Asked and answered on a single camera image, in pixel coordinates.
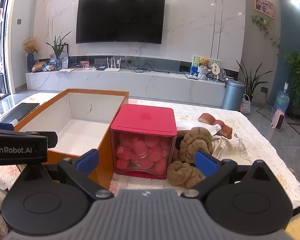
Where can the reddish brown sponge strip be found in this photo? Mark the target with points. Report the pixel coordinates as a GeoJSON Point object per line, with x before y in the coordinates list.
{"type": "Point", "coordinates": [223, 128]}

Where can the decorative plate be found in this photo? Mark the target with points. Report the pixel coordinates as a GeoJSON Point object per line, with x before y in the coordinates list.
{"type": "Point", "coordinates": [223, 75]}

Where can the framed wall picture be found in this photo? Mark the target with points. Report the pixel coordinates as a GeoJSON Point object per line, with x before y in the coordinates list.
{"type": "Point", "coordinates": [264, 6]}

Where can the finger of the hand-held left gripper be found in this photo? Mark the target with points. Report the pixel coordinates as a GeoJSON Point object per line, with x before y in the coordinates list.
{"type": "Point", "coordinates": [1, 126]}

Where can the white plastic bag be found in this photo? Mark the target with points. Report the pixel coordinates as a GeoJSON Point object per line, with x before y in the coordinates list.
{"type": "Point", "coordinates": [227, 145]}

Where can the black set-top box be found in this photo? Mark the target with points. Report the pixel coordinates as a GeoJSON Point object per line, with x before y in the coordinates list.
{"type": "Point", "coordinates": [101, 68]}

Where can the woven pastel basket bag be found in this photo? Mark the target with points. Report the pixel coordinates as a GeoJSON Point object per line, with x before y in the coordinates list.
{"type": "Point", "coordinates": [245, 105]}

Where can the brown bread ornament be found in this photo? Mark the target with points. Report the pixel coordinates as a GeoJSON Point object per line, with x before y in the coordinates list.
{"type": "Point", "coordinates": [39, 66]}

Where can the dried yellow flowers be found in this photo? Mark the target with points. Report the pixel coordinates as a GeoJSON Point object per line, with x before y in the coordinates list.
{"type": "Point", "coordinates": [30, 44]}

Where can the black wall television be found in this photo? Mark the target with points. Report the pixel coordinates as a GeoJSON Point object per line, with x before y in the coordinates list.
{"type": "Point", "coordinates": [120, 17]}

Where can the green printed picture board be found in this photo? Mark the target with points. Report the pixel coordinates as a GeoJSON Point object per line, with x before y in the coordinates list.
{"type": "Point", "coordinates": [195, 61]}

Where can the blue water jug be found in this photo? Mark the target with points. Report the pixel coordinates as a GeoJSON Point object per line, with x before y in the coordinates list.
{"type": "Point", "coordinates": [281, 101]}

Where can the wall power socket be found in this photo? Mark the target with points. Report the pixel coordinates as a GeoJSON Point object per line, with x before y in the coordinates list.
{"type": "Point", "coordinates": [265, 89]}

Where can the green plant in glass vase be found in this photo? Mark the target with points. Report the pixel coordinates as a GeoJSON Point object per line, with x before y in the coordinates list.
{"type": "Point", "coordinates": [58, 48]}

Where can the red lidded clear storage box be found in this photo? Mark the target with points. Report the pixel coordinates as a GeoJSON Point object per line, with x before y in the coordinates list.
{"type": "Point", "coordinates": [143, 120]}

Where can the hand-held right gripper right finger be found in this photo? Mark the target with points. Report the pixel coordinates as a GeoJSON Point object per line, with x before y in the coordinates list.
{"type": "Point", "coordinates": [204, 163]}

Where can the papers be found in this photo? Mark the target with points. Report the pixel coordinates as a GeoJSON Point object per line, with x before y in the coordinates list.
{"type": "Point", "coordinates": [66, 70]}

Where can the brown teddy bear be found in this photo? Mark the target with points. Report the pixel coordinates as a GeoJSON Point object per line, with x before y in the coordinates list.
{"type": "Point", "coordinates": [204, 63]}

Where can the white router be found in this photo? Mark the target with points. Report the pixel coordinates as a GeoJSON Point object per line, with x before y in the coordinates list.
{"type": "Point", "coordinates": [112, 69]}

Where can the pink space heater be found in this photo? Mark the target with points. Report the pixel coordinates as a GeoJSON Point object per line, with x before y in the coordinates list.
{"type": "Point", "coordinates": [278, 120]}

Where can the bushy green cabinet plant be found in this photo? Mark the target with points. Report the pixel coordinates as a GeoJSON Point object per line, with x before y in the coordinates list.
{"type": "Point", "coordinates": [297, 65]}

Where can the black flat pad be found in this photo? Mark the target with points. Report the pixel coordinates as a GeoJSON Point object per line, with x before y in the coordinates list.
{"type": "Point", "coordinates": [25, 111]}

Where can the brown towel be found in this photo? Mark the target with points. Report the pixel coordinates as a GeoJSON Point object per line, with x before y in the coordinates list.
{"type": "Point", "coordinates": [183, 173]}
{"type": "Point", "coordinates": [195, 142]}

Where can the orange cardboard box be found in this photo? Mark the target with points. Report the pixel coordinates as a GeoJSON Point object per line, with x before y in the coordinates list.
{"type": "Point", "coordinates": [107, 152]}

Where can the blue grey trash bin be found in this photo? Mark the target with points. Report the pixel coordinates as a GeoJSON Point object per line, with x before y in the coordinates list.
{"type": "Point", "coordinates": [232, 95]}

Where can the tall leafy potted plant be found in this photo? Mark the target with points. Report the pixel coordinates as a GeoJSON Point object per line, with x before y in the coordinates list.
{"type": "Point", "coordinates": [251, 80]}

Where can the hanging vine plant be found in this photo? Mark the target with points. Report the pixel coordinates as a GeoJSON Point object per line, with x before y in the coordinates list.
{"type": "Point", "coordinates": [263, 25]}

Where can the glass sliding door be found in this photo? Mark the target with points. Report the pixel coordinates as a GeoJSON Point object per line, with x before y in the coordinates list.
{"type": "Point", "coordinates": [1, 55]}

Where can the white round ornament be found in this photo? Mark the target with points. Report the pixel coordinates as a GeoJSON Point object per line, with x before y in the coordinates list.
{"type": "Point", "coordinates": [215, 68]}

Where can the pink card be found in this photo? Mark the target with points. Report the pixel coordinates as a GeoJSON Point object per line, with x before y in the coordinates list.
{"type": "Point", "coordinates": [85, 64]}

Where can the dark blue vase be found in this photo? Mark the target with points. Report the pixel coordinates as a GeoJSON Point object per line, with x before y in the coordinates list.
{"type": "Point", "coordinates": [30, 62]}

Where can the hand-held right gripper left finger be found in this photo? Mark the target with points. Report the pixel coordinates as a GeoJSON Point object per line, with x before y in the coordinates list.
{"type": "Point", "coordinates": [88, 160]}

